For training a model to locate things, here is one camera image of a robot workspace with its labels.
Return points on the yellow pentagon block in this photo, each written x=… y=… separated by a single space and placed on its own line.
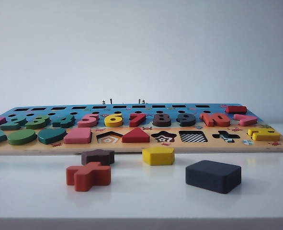
x=158 y=157

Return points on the brown number eight piece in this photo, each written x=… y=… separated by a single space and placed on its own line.
x=161 y=123

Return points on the yellow math sign piece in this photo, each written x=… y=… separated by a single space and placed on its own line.
x=265 y=136

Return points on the wooden number shape puzzle board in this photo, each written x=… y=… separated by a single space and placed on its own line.
x=203 y=146

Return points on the pink rectangle block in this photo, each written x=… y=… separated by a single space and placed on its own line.
x=76 y=137

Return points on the red minus sign piece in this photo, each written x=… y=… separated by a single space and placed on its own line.
x=235 y=110

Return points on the green oval block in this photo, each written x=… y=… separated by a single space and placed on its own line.
x=21 y=137

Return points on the red triangle block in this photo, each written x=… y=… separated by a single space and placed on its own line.
x=136 y=136

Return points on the green number two piece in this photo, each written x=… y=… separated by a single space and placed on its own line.
x=12 y=125

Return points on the teal teardrop block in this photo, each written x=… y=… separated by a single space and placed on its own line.
x=51 y=137

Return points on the pink greater-than sign piece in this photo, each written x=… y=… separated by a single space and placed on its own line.
x=246 y=122

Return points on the dark blue number nine piece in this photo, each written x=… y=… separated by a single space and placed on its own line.
x=188 y=123

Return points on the brown star block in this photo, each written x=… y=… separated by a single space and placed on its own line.
x=95 y=157

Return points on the red number seven piece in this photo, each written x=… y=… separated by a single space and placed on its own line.
x=136 y=121

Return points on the teal number four piece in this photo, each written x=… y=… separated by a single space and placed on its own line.
x=64 y=123

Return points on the pink number five piece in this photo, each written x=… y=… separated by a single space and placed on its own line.
x=87 y=123

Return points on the orange cross block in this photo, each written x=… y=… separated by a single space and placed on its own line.
x=88 y=178

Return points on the green number three piece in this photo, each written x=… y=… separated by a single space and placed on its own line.
x=37 y=124

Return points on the dark blue rectangular block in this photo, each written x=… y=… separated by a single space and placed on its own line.
x=213 y=173

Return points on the orange number ten piece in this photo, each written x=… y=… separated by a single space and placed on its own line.
x=210 y=121

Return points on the yellow number six piece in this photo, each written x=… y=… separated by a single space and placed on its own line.
x=112 y=123

